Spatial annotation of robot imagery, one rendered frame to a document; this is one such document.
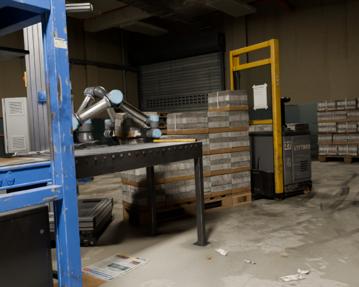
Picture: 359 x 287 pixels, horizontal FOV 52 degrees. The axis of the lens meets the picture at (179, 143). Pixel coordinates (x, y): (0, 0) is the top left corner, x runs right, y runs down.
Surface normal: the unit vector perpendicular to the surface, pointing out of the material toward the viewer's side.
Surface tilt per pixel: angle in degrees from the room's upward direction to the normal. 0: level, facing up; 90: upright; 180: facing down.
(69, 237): 90
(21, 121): 90
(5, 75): 90
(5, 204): 90
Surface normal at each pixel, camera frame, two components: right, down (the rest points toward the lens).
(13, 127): -0.01, 0.05
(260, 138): -0.83, 0.07
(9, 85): 0.80, 0.00
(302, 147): 0.55, 0.02
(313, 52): -0.59, 0.07
